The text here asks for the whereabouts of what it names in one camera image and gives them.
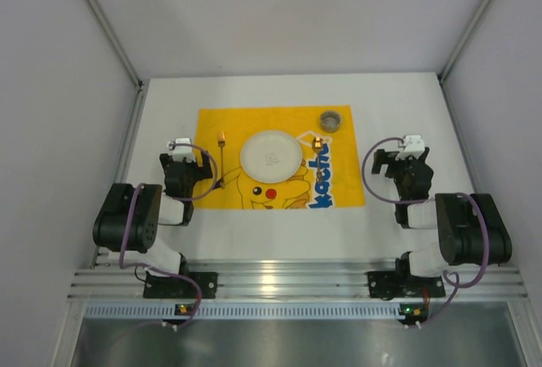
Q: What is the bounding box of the copper fork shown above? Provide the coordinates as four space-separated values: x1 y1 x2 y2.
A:
218 132 225 189

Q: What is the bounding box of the yellow Pikachu placemat cloth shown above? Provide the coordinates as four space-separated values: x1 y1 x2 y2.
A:
195 105 365 209

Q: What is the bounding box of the small grey cup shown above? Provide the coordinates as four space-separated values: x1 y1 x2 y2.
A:
319 110 342 134

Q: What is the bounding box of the copper spoon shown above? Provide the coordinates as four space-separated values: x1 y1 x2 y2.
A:
312 136 324 183

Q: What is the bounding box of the white paper plate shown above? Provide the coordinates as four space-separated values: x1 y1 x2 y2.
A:
240 130 303 184

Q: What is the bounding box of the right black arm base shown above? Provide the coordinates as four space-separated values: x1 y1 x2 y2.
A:
367 253 445 301

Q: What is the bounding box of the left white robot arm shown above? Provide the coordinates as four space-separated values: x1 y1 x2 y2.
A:
92 142 218 280

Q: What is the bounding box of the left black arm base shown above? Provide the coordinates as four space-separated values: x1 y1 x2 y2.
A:
134 266 218 299

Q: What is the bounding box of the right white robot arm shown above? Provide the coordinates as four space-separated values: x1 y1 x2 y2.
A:
362 146 512 286

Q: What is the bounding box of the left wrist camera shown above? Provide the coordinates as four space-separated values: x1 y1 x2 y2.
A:
168 137 196 163

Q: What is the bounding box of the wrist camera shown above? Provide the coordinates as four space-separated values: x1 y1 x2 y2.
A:
168 137 196 163
396 135 426 160

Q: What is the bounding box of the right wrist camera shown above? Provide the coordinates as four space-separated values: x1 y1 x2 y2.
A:
396 135 426 160

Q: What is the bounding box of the aluminium mounting rail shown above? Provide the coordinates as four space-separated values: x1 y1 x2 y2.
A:
68 248 528 302

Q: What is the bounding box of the perforated grey cable duct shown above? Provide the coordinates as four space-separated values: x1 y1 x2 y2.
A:
85 303 427 320

